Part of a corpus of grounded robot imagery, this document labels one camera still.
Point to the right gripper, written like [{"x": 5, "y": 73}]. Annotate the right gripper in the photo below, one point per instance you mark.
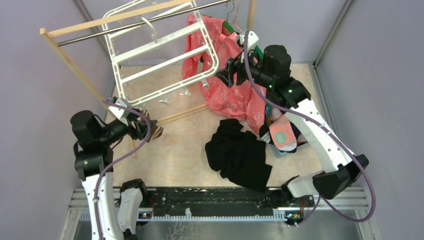
[{"x": 226, "y": 75}]

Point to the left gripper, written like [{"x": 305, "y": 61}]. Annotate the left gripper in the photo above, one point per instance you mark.
[{"x": 135, "y": 132}]

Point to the brown striped sock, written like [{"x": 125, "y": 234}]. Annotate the brown striped sock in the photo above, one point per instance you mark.
[{"x": 155, "y": 130}]

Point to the pink sock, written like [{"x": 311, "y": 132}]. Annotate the pink sock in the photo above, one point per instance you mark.
[{"x": 281, "y": 132}]

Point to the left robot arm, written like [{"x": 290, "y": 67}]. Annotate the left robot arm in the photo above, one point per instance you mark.
[{"x": 99, "y": 172}]

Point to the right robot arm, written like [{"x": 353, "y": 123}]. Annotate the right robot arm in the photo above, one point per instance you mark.
[{"x": 340, "y": 166}]

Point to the green garment on hanger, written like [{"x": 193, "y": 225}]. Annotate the green garment on hanger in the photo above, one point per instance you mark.
[{"x": 229, "y": 30}]

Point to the white plastic sock hanger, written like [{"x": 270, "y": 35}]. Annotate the white plastic sock hanger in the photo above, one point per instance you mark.
[{"x": 152, "y": 60}]

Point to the black cloth pile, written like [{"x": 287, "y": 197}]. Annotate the black cloth pile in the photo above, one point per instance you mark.
[{"x": 238, "y": 156}]

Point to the light blue plastic basket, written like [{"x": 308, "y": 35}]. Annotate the light blue plastic basket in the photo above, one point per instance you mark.
[{"x": 277, "y": 153}]

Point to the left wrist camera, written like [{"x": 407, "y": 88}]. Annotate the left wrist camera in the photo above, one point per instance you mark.
[{"x": 120, "y": 113}]

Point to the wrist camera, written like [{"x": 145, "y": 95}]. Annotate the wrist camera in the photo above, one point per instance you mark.
[
  {"x": 247, "y": 40},
  {"x": 120, "y": 113}
]

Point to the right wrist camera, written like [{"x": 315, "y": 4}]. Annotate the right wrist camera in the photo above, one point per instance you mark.
[{"x": 247, "y": 40}]

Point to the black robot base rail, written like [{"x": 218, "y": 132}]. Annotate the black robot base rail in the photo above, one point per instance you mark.
[{"x": 207, "y": 204}]

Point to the wooden frame post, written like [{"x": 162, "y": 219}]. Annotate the wooden frame post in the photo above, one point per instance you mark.
[{"x": 58, "y": 32}]

